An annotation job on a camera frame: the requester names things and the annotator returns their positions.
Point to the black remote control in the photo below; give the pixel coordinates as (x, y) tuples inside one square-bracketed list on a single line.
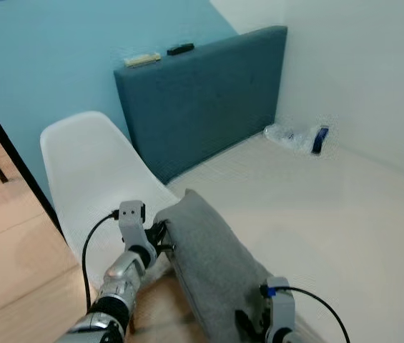
[(180, 49)]

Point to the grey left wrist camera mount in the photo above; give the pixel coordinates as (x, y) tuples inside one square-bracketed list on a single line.
[(131, 218)]

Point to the beige remote control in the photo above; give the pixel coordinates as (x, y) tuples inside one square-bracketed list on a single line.
[(142, 60)]

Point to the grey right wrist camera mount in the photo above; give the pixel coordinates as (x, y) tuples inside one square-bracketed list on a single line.
[(280, 304)]

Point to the white plastic shell chair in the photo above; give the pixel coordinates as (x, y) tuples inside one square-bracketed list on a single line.
[(91, 171)]

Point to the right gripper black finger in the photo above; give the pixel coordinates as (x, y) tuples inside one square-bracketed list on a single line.
[(247, 327)]

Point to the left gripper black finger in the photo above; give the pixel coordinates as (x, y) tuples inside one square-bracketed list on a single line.
[(167, 249), (166, 225)]

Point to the clear plastic bag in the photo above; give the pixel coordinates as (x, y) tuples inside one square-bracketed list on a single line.
[(287, 136)]

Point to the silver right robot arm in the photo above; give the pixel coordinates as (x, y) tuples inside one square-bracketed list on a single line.
[(280, 337)]

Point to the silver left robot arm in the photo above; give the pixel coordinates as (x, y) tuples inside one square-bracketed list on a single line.
[(116, 286)]

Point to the blue upholstered headboard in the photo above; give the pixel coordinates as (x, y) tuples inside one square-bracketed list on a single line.
[(202, 100)]

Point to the dark blue flat packet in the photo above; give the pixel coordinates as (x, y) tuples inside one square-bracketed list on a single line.
[(320, 140)]

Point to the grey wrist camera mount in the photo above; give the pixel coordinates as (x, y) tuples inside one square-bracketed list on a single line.
[(280, 304), (131, 218)]

